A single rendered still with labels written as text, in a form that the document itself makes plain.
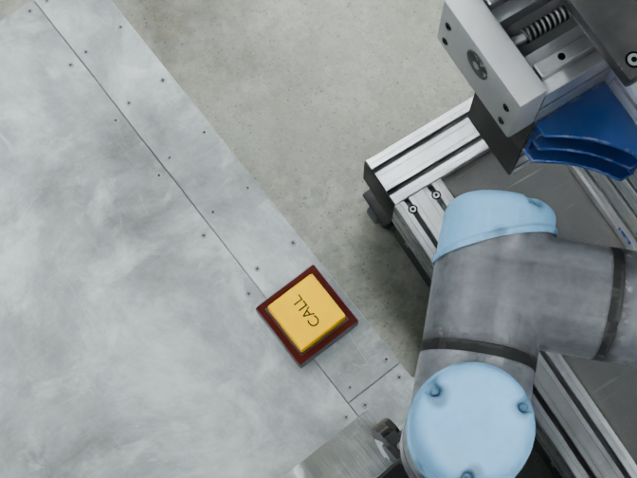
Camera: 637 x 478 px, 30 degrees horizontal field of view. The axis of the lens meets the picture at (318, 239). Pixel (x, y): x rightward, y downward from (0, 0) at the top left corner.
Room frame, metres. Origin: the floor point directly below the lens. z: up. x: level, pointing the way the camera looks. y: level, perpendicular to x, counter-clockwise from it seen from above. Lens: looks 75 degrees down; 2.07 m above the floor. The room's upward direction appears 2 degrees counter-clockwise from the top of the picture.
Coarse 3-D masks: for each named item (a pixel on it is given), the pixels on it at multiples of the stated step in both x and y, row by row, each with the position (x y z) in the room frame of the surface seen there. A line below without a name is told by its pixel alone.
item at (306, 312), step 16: (304, 288) 0.28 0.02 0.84; (320, 288) 0.28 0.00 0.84; (272, 304) 0.26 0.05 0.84; (288, 304) 0.26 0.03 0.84; (304, 304) 0.26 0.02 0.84; (320, 304) 0.26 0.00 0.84; (336, 304) 0.26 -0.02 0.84; (288, 320) 0.25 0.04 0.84; (304, 320) 0.24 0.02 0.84; (320, 320) 0.24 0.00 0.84; (336, 320) 0.24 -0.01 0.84; (288, 336) 0.23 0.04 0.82; (304, 336) 0.23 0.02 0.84; (320, 336) 0.23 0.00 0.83
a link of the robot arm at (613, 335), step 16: (624, 256) 0.18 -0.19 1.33; (624, 272) 0.17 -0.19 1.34; (624, 288) 0.16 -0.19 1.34; (624, 304) 0.15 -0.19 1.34; (608, 320) 0.14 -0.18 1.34; (624, 320) 0.14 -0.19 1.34; (608, 336) 0.13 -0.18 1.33; (624, 336) 0.13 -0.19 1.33; (608, 352) 0.12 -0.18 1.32; (624, 352) 0.12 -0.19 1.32
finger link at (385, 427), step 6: (384, 420) 0.11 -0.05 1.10; (390, 420) 0.11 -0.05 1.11; (378, 426) 0.10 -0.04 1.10; (384, 426) 0.10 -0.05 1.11; (390, 426) 0.10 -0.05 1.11; (396, 426) 0.10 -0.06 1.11; (372, 432) 0.10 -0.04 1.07; (378, 432) 0.10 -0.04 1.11; (384, 432) 0.09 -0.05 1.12; (390, 432) 0.09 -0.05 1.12; (378, 438) 0.09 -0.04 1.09; (384, 438) 0.09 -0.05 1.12
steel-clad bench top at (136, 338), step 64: (64, 0) 0.64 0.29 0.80; (0, 64) 0.57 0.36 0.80; (64, 64) 0.56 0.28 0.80; (128, 64) 0.56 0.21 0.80; (0, 128) 0.49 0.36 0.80; (64, 128) 0.48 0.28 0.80; (128, 128) 0.48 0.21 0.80; (192, 128) 0.48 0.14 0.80; (0, 192) 0.41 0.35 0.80; (64, 192) 0.41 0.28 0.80; (128, 192) 0.41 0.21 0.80; (192, 192) 0.40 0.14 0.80; (256, 192) 0.40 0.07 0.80; (0, 256) 0.34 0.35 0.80; (64, 256) 0.33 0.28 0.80; (128, 256) 0.33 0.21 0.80; (192, 256) 0.33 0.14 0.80; (256, 256) 0.33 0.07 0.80; (0, 320) 0.27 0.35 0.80; (64, 320) 0.26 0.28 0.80; (128, 320) 0.26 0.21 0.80; (192, 320) 0.26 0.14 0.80; (256, 320) 0.25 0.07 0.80; (0, 384) 0.20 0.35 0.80; (64, 384) 0.19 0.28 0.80; (128, 384) 0.19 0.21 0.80; (192, 384) 0.19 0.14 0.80; (256, 384) 0.18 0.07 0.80; (320, 384) 0.18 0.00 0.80; (384, 384) 0.18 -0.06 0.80; (0, 448) 0.13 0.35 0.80; (64, 448) 0.12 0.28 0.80; (128, 448) 0.12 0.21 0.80; (192, 448) 0.12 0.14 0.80; (256, 448) 0.12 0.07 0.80
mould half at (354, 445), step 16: (368, 416) 0.13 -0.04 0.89; (352, 432) 0.12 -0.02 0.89; (368, 432) 0.12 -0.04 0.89; (320, 448) 0.11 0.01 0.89; (336, 448) 0.10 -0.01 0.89; (352, 448) 0.10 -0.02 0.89; (368, 448) 0.10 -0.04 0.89; (304, 464) 0.09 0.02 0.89; (320, 464) 0.09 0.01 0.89; (336, 464) 0.09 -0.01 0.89; (352, 464) 0.09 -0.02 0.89; (368, 464) 0.09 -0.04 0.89; (384, 464) 0.09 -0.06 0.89
